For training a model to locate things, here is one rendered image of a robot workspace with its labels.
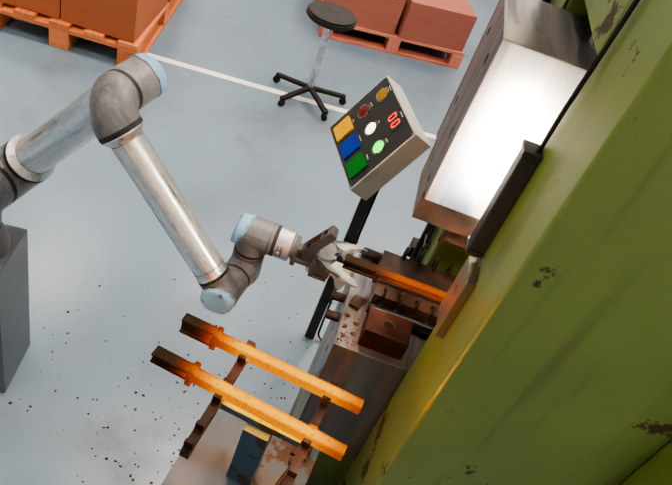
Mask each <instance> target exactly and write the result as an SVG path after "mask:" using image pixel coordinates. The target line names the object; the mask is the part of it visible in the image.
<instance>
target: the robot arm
mask: <svg viewBox="0 0 672 485"><path fill-rule="evenodd" d="M166 87H167V77H166V74H165V71H164V69H163V67H162V66H161V65H160V63H159V62H158V61H157V60H156V59H155V58H153V57H152V56H149V55H147V54H145V53H138V54H135V55H131V56H130V57H129V58H128V59H126V60H125V61H123V62H121V63H120V64H118V65H116V66H115V67H113V68H112V69H110V70H108V71H106V72H104V73H103V74H101V75H100V76H99V77H98V78H97V79H96V81H95V82H94V84H93V86H92V87H91V88H89V89H88V90H87V91H85V92H84V93H83V94H81V95H80V96H79V97H77V98H76V99H75V100H73V101H72V102H71V103H69V104H68V105H67V106H65V107H64V108H63V109H61V110H60V111H59V112H57V113H56V114H55V115H53V116H52V117H51V118H50V119H48V120H47V121H46V122H44V123H43V124H42V125H40V126H39V127H38V128H36V129H35V130H34V131H32V132H31V133H30V134H19V135H16V136H14V137H12V138H11V139H10V140H8V141H7V142H6V143H5V144H3V145H2V146H1V147H0V259H1V258H2V257H4V256H5V255H6V254H7V252H8V251H9V249H10V245H11V238H10V233H9V231H8V229H7V228H6V227H5V225H4V224H3V222H2V211H3V210H4V209H5V208H7V207H8V206H9V205H11V204H12V203H14V202H15V201H16V200H18V199H19V198H20V197H22V196H23V195H24V194H26V193H27V192H29V191H30V190H31V189H33V188H34V187H36V186H37V185H39V184H40V183H42V182H43V181H45V180H46V179H48V178H49V177H50V176H51V175H52V174H53V172H54V170H55V165H56V164H58V163H59V162H61V161H62V160H63V159H65V158H66V157H68V156H69V155H71V154H72V153H74V152H75V151H77V150H78V149H80V148H81V147H83V146H84V145H86V144H87V143H89V142H90V141H92V140H93V139H94V138H97V139H98V141H99V142H100V144H101V145H102V146H106V147H109V148H111V149H112V151H113V152H114V154H115V155H116V157H117V158H118V160H119V161H120V163H121V164H122V166H123V167H124V169H125V170H126V172H127V173H128V175H129V176H130V178H131V180H132V181H133V183H134V184H135V186H136V187H137V189H138V190H139V192H140V193H141V195H142V196H143V198H144V199H145V201H146V202H147V204H148V206H149V207H150V209H151V210H152V212H153V213H154V215H155V216H156V218H157V219H158V221H159V222H160V224H161V225H162V227H163V228H164V230H165V232H166V233H167V235H168V236H169V238H170V239H171V241H172V242H173V244H174V245H175V247H176V248H177V250H178V251H179V253H180V254H181V256H182V258H183V259H184V261H185V262H186V264H187V265H188V267H189V268H190V270H191V271H192V273H193V274H194V276H195V277H196V279H197V282H198V283H199V285H200V287H201V288H202V290H203V291H202V292H201V294H200V300H201V303H202V304H203V306H204V307H205V308H207V309H208V310H209V311H211V312H214V313H217V314H225V313H228V312H229V311H230V310H231V309H232V308H233V307H234V306H235V305H236V304H237V301H238V300H239V299H240V297H241V296H242V294H243V293H244V292H245V290H246V289H247V288H248V287H249V286H250V285H252V284H254V283H255V282H256V280H257V279H258V277H259V275H260V272H261V267H262V263H263V260H264V257H265V254H266V255H269V256H272V257H275V258H278V259H280V260H283V261H287V260H288V258H289V259H290V262H289V265H292V266H293V265H294V263H297V264H300V265H303V266H305V267H306V268H307V267H308V268H307V269H308V271H307V270H306V271H307V272H308V275H307V276H309V277H312V278H314V279H317V280H320V281H323V282H325V280H326V279H327V278H328V276H329V274H330V275H331V276H332V277H333V279H334V286H335V288H336V289H337V290H340V289H341V288H342V287H343V286H344V285H345V284H347V285H349V286H351V287H354V288H358V285H357V283H356V281H355V279H353V278H352V277H350V276H349V274H348V273H346V272H344V271H343V269H342V267H341V266H340V265H339V264H333V263H335V262H336V258H335V256H342V259H343V261H344V260H345V258H346V255H347V254H349V255H352V256H353V255H354V253H367V252H368V251H367V250H366V249H363V248H361V247H359V246H356V245H354V244H349V243H348V242H344V241H338V240H336V239H337V236H338V233H339V229H338V228H337V227H336V226H335V225H332V226H331V227H329V228H328V229H326V230H324V231H323V232H321V233H320V234H318V235H316V236H315V237H313V238H312V239H310V240H308V241H307V242H305V243H301V240H302V236H300V235H298V236H297V233H298V231H296V230H294V229H291V228H288V227H286V226H282V225H280V224H277V223H274V222H272V221H269V220H266V219H264V218H261V217H258V216H256V215H255V214H250V213H246V212H245V213H243V214H242V215H241V216H240V218H239V220H238V222H237V224H236V226H235V228H234V230H233V233H232V235H231V238H230V240H231V241H232V243H235V245H234V248H233V252H232V255H231V257H230V258H229V260H228V261H227V262H226V263H225V262H224V260H223V259H222V257H221V256H220V254H219V252H218V251H217V249H216V248H215V246H214V244H213V243H212V241H211V240H210V238H209V236H208V235H207V233H206V232H205V230H204V228H203V227H202V225H201V224H200V222H199V220H198V219H197V217H196V216H195V214H194V212H193V211H192V209H191V208H190V206H189V204H188V203H187V201H186V200H185V198H184V196H183V195H182V193H181V192H180V190H179V188H178V187H177V185H176V184H175V182H174V180H173V179H172V177H171V176H170V174H169V172H168V171H167V169H166V168H165V166H164V164H163V163H162V161H161V160H160V158H159V156H158V155H157V153H156V152H155V150H154V148H153V147H152V145H151V144H150V142H149V140H148V139H147V137H146V136H145V134H144V132H143V131H142V128H143V124H144V120H143V119H142V117H141V115H140V113H139V110H140V109H142V108H143V107H144V106H146V105H147V104H148V103H150V102H151V101H153V100H154V99H155V98H157V97H159V96H161V95H162V93H163V92H164V91H165V89H166ZM314 276H315V277H314ZM319 278H320V279H319Z"/></svg>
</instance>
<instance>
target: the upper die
mask: <svg viewBox="0 0 672 485"><path fill-rule="evenodd" d="M434 147H435V144H434V146H433V148H432V150H431V152H430V154H429V156H428V159H427V161H426V163H425V165H424V167H423V169H422V171H421V175H420V180H419V185H418V189H417V194H416V199H415V204H414V209H413V213H412V217H413V218H416V219H419V220H421V221H424V222H427V223H429V224H432V225H435V226H437V227H440V228H443V229H445V230H448V231H451V232H453V233H456V234H459V235H461V236H464V237H468V236H470V235H471V234H472V232H473V230H474V228H475V227H476V225H477V223H478V221H479V220H480V219H477V218H474V217H472V216H469V215H466V214H464V213H461V212H458V211H456V210H453V209H450V208H448V207H445V206H442V205H440V204H437V203H435V202H432V201H429V200H427V199H425V193H426V188H427V183H428V181H429V180H428V177H429V172H430V167H431V161H432V156H433V151H434Z"/></svg>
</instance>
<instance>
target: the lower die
mask: <svg viewBox="0 0 672 485"><path fill-rule="evenodd" d="M402 259H403V257H402V256H400V255H397V254H394V253H392V252H389V251H386V250H384V252H383V254H382V256H381V258H380V261H379V263H381V264H383V267H382V268H384V269H387V270H389V271H392V272H395V273H397V274H400V275H403V276H405V277H408V278H411V279H413V280H416V281H419V282H421V283H424V284H427V285H429V286H432V287H435V288H437V289H440V290H443V291H446V292H448V290H449V289H450V287H451V285H452V283H453V282H454V280H455V278H456V276H453V275H450V276H449V277H447V274H448V273H445V272H442V271H440V270H437V269H435V271H434V272H432V269H433V268H432V267H429V266H426V265H424V264H420V266H417V264H418V262H416V261H413V260H410V259H408V258H406V259H405V261H403V260H402ZM385 287H388V292H387V295H386V297H385V299H384V301H383V305H382V306H384V307H387V308H390V309H392V310H394V309H395V308H396V306H397V305H398V303H399V300H400V294H401V293H404V298H403V301H402V303H401V305H400V307H399V310H398V312H401V313H403V314H406V315H409V316H410V314H412V312H413V310H414V309H415V306H416V302H415V301H416V300H417V299H420V304H419V307H418V309H417V311H416V313H415V315H414V318H417V319H419V320H422V321H425V322H426V320H428V318H429V316H430V314H431V312H432V309H431V306H432V305H434V304H435V305H436V309H435V313H434V315H433V317H432V319H431V320H430V324H433V325H435V326H436V323H437V316H438V308H439V305H440V304H441V302H442V301H439V300H436V299H434V298H431V297H428V296H426V295H423V294H420V293H418V292H415V291H412V290H410V289H407V288H404V287H402V286H399V285H396V284H394V283H391V282H388V281H386V280H385V279H382V278H380V277H379V279H378V281H377V283H373V284H372V288H371V292H370V296H369V300H368V304H367V308H366V312H367V313H368V311H367V310H368V307H369V304H370V303H371V302H374V303H376V304H378V303H379V302H380V301H381V299H382V297H383V294H384V288H385Z"/></svg>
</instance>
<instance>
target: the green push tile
mask: <svg viewBox="0 0 672 485"><path fill-rule="evenodd" d="M345 166H346V169H347V172H348V175H349V178H350V180H353V179H354V178H355V177H356V176H357V175H358V174H360V173H361V172H362V171H363V170H364V169H365V168H367V167H368V163H367V161H366V158H365V155H364V153H363V152H362V151H360V152H359V153H358V154H357V155H356V156H355V157H354V158H352V159H351V160H350V161H349V162H348V163H347V164H346V165H345Z"/></svg>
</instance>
